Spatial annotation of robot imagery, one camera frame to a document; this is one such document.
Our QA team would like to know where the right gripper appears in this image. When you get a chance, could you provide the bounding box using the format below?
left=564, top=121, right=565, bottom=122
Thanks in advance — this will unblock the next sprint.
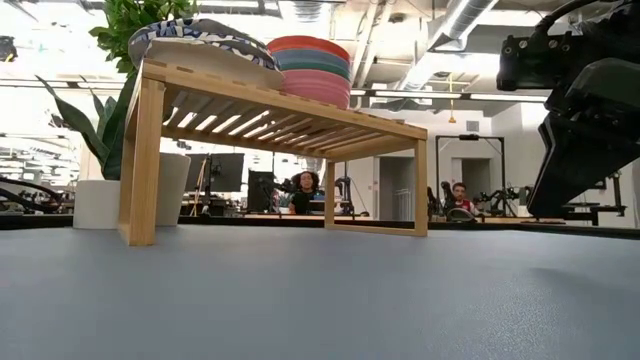
left=496, top=0, right=640, bottom=219

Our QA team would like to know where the pink plastic bowl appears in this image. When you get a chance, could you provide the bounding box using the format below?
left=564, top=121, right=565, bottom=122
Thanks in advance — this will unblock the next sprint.
left=279, top=68, right=353, bottom=110

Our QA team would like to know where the blue plastic bowl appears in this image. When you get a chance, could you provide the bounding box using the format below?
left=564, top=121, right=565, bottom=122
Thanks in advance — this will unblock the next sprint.
left=272, top=47, right=352, bottom=76

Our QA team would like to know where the red plastic bowl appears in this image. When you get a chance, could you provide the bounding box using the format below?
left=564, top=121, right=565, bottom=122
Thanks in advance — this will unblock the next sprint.
left=266, top=34, right=351, bottom=64

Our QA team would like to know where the wooden slatted shelf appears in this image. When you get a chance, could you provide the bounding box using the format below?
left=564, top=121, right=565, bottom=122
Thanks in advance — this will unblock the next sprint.
left=117, top=58, right=429, bottom=247

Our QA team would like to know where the person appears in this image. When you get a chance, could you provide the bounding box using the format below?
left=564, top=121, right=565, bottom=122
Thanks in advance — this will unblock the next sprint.
left=449, top=182, right=477, bottom=215
left=288, top=170, right=322, bottom=216

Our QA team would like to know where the yellow hanging pendant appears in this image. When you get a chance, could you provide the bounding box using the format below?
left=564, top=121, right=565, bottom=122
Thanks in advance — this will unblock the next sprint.
left=448, top=72, right=457, bottom=125

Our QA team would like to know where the suspended linear light bar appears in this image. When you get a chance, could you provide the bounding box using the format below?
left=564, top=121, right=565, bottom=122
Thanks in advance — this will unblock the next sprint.
left=349, top=87, right=549, bottom=105

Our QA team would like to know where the black computer monitor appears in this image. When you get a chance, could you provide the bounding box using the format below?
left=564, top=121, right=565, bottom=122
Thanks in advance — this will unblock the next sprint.
left=185, top=153, right=209, bottom=193
left=247, top=170, right=276, bottom=214
left=208, top=152, right=246, bottom=194

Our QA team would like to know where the leafy green potted plant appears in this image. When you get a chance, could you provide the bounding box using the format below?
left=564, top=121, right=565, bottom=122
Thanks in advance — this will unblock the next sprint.
left=89, top=0, right=201, bottom=227

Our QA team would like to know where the snake plant in white pot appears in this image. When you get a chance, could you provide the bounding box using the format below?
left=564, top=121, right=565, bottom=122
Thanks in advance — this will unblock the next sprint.
left=34, top=69, right=139, bottom=230

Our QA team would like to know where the black ceiling-mounted device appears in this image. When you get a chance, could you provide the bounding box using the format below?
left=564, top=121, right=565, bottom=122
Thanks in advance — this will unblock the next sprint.
left=0, top=35, right=19, bottom=64

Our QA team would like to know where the black metal door frame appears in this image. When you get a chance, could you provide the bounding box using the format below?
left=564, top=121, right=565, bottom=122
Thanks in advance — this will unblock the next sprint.
left=435, top=133, right=506, bottom=201

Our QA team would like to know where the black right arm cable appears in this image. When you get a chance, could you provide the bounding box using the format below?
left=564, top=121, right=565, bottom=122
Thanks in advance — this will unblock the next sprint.
left=534, top=0, right=601, bottom=39

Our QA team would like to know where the silver ceiling ventilation duct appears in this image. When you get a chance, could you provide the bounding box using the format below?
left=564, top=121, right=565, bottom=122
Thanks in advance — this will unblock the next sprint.
left=399, top=0, right=501, bottom=91

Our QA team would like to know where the black table frame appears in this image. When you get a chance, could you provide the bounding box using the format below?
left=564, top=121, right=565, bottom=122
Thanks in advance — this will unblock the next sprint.
left=0, top=214, right=640, bottom=240

